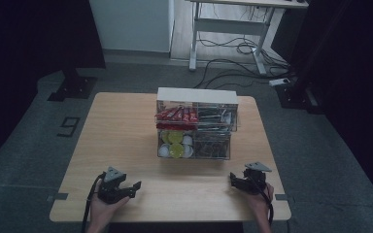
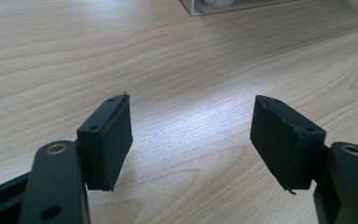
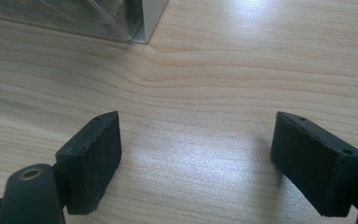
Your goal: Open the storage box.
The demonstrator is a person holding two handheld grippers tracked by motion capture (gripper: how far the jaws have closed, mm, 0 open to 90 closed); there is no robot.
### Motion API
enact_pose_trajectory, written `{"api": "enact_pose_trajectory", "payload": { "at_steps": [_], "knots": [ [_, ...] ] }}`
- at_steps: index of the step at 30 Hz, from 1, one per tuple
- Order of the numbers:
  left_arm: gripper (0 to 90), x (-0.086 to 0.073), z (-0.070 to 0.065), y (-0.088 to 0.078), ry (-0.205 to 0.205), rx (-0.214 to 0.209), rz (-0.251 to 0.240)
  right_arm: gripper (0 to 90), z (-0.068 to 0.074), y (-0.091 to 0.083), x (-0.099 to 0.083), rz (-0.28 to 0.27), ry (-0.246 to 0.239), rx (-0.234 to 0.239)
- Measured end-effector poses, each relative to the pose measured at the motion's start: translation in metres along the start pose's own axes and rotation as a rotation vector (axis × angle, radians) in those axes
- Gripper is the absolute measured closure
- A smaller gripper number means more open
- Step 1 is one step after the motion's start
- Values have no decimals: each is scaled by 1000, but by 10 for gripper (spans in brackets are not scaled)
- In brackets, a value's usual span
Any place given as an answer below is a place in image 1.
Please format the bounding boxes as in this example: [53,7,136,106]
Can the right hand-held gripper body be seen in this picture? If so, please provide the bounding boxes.
[238,161,273,196]

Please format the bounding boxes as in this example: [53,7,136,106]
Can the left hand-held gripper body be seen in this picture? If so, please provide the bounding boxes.
[96,165,131,205]

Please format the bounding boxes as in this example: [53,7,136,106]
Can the person's right hand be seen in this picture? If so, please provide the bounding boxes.
[245,182,276,221]

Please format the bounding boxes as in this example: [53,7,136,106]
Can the person's left hand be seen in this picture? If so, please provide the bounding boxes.
[89,180,131,227]

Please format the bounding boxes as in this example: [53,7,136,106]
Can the pile of dark sachets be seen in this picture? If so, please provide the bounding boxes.
[196,107,238,133]
[192,131,231,160]

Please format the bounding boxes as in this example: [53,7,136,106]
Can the row of red packets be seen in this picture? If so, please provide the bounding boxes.
[154,106,199,132]

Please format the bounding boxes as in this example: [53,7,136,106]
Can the clear organizer with white lid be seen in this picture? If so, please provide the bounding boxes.
[155,86,240,161]

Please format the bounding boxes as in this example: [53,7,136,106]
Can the black stand base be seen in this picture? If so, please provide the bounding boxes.
[47,67,98,103]
[275,79,325,115]

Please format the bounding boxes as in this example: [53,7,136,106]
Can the white power strip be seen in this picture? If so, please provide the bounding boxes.
[268,77,291,88]

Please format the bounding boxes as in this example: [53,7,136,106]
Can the black curtain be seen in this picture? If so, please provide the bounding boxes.
[0,0,107,173]
[288,0,373,215]

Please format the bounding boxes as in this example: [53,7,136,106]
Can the white metal desk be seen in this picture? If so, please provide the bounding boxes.
[186,0,310,77]

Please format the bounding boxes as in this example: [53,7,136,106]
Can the white cabinet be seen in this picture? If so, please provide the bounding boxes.
[88,0,176,53]

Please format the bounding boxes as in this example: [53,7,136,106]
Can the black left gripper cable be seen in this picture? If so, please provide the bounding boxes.
[81,172,107,233]

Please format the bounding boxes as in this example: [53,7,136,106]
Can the black floor cables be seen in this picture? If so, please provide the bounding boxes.
[193,6,293,90]

